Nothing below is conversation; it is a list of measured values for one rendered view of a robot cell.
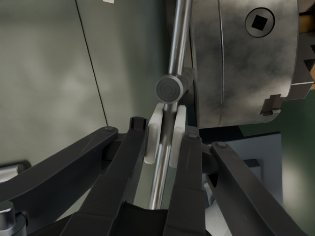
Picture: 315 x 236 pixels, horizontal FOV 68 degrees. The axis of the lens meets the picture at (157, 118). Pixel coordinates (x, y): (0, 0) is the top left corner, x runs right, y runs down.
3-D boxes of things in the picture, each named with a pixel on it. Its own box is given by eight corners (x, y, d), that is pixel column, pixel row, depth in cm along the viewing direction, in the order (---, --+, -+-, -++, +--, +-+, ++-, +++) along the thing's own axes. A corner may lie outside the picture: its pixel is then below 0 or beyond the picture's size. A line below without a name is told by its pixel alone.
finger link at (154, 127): (153, 165, 17) (143, 163, 17) (162, 131, 23) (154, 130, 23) (158, 126, 16) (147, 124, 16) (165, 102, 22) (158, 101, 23)
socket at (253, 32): (246, 9, 30) (252, 3, 27) (270, 18, 30) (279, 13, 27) (235, 35, 31) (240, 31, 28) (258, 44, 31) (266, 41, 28)
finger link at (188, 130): (182, 150, 14) (231, 158, 14) (183, 124, 19) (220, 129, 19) (178, 171, 15) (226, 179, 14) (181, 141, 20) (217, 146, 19)
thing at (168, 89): (181, 62, 28) (155, 73, 17) (199, 65, 27) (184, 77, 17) (178, 81, 28) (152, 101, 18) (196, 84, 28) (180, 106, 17)
